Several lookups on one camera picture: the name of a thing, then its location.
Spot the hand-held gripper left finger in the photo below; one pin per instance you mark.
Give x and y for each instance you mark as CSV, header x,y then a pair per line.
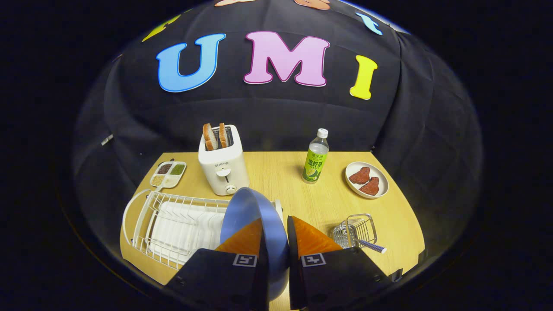
x,y
262,280

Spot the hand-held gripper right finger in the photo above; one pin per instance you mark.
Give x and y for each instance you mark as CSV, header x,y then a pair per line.
x,y
293,276

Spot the white toaster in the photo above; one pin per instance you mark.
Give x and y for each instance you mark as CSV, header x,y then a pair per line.
x,y
222,168

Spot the green label drink bottle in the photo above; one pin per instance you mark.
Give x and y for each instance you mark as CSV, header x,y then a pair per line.
x,y
315,160

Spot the small white tag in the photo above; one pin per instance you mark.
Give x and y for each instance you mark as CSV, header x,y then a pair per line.
x,y
107,139

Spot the red meat piece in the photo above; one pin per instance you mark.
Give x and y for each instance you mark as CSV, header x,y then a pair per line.
x,y
370,186
360,176

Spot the white plate with meat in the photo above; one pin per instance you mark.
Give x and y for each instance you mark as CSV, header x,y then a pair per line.
x,y
382,177

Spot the white drip tray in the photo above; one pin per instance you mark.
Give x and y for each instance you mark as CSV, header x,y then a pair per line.
x,y
181,229

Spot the blue plate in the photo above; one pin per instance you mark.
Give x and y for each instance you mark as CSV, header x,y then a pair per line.
x,y
248,211

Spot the black backdrop cloth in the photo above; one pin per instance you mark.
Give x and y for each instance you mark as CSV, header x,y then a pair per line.
x,y
268,116

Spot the white divided seasoning tray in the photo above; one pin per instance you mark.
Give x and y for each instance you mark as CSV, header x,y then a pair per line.
x,y
168,175

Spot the toast bread slice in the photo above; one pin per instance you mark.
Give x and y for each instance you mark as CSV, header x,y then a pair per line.
x,y
223,135
209,137

